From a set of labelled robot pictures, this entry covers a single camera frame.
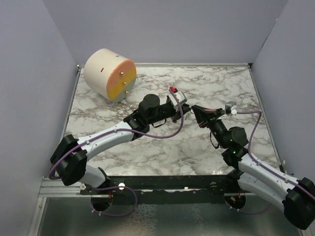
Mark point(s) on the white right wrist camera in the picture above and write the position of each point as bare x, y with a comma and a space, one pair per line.
230, 108

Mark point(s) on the aluminium table frame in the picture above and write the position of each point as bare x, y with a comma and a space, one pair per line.
63, 212

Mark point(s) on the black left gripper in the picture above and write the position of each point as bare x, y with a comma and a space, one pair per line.
176, 113

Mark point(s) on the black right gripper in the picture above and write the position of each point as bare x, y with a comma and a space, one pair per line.
204, 115

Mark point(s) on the cream cylinder with coloured face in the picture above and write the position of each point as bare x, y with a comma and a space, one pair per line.
110, 74

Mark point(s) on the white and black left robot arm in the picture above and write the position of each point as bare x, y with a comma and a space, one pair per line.
70, 159

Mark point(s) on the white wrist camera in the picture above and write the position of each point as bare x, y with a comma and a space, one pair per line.
230, 108
177, 98

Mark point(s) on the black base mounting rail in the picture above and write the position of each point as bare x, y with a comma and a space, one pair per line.
166, 190

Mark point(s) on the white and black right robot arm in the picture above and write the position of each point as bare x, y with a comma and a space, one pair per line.
294, 197

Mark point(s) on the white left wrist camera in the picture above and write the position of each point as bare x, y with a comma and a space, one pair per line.
177, 98

